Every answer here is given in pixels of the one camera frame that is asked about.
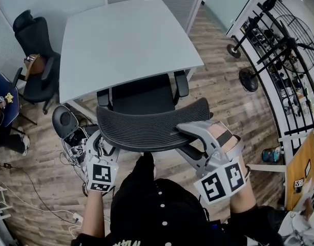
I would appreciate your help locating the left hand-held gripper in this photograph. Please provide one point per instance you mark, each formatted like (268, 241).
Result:
(101, 173)

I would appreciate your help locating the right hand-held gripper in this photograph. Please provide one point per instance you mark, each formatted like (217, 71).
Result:
(215, 186)

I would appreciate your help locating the black mesh office chair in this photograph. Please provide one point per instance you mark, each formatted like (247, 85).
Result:
(146, 127)

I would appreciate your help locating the person's right forearm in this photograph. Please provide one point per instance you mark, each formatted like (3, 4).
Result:
(242, 199)

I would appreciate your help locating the person's left forearm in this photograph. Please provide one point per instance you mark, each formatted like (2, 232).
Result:
(92, 214)

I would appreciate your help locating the person's black trousers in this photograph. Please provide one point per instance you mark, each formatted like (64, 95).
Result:
(145, 165)

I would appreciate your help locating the black open equipment case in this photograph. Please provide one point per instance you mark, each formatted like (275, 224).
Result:
(64, 119)

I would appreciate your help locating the white power strip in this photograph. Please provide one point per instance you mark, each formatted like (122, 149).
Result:
(76, 218)

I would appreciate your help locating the person's black shirt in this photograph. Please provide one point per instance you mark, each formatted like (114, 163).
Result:
(159, 214)

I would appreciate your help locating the teal waste bin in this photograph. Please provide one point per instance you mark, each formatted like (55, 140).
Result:
(272, 155)

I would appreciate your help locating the black metal railing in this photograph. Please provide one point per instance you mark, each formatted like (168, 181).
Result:
(277, 117)

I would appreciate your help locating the blue plastic chair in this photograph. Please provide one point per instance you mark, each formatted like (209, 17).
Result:
(10, 117)

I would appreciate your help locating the white square table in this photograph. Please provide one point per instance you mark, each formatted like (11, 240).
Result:
(121, 47)

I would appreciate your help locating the wooden desk white legs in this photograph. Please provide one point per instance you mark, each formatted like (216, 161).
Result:
(297, 168)

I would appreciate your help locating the brown bag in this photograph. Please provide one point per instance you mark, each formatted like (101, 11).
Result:
(35, 66)

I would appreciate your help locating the patterned cube device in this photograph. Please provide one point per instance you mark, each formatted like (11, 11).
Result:
(299, 184)

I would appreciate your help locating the white metal rack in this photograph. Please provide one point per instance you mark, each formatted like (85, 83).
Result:
(0, 204)

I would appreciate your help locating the black framed sign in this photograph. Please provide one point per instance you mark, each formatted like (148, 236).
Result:
(308, 168)

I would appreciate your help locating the black high-back office chair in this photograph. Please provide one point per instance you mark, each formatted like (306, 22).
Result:
(36, 35)

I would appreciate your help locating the black pedestal fan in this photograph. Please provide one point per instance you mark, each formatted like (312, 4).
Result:
(247, 79)

